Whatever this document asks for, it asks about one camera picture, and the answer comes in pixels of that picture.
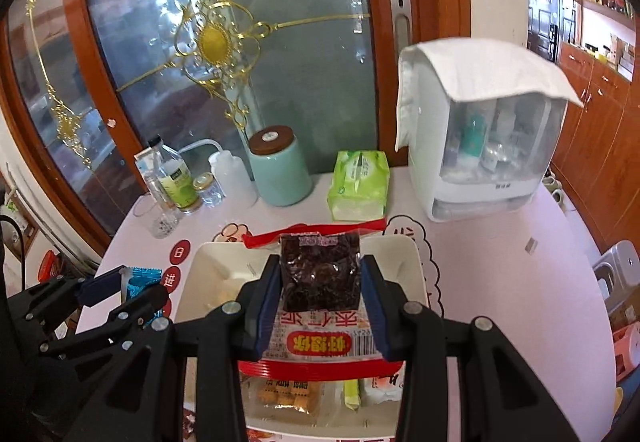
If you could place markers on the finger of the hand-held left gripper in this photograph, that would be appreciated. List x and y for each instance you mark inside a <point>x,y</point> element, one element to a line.
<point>135,309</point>
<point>100,287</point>

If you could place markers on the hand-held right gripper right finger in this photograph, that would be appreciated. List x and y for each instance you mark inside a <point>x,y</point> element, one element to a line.
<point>374,307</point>

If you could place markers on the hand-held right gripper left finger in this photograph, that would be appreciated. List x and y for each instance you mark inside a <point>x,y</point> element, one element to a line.
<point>267,307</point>

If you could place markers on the blue snack packet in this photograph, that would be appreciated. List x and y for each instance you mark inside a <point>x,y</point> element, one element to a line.
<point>142,282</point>

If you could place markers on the red-edged dried date packet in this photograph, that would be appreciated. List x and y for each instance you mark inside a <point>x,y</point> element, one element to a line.
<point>320,282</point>

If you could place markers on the white plastic basket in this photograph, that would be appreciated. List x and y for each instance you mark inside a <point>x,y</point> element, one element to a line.
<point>215,267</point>

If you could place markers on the white and red snack packet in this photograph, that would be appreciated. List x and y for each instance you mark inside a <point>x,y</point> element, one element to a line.
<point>385,384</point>

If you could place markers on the green stick sachet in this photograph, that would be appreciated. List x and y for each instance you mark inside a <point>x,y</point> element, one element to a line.
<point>352,394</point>

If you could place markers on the glass tumbler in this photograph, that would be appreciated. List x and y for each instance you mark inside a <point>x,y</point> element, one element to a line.
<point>160,219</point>

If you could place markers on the clear biscuit packet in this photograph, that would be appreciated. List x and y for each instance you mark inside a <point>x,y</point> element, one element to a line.
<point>285,397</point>

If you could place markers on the green tissue pack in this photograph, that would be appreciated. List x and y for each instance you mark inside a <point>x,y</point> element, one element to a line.
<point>359,187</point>

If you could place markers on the plastic bottle with green label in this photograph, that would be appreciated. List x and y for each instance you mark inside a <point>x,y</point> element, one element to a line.
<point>177,187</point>

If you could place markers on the small glass jar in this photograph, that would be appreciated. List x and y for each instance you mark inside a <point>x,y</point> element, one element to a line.
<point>207,192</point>

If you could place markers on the white squeeze bottle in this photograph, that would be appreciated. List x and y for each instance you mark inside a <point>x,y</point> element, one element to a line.
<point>232,182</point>

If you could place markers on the teal canister with brown lid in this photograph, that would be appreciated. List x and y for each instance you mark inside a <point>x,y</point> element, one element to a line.
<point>280,167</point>

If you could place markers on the white cosmetics storage box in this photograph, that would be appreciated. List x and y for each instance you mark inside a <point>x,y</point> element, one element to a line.
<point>480,192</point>

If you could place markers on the small grey clip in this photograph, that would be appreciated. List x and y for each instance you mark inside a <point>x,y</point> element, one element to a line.
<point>531,244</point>

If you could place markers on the grey plastic stool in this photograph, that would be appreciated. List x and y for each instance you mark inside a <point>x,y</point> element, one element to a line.
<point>617,267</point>

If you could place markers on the pink plastic stool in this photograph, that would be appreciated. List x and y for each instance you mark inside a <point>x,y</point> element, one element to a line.
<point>629,344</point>

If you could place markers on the glass sliding door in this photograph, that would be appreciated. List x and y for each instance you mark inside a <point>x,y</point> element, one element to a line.
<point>300,47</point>

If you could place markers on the white cloth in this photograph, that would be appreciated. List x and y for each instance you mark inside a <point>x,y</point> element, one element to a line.
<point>480,67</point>

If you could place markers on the wooden cabinet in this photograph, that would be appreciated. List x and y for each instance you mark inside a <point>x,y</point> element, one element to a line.
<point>605,122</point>

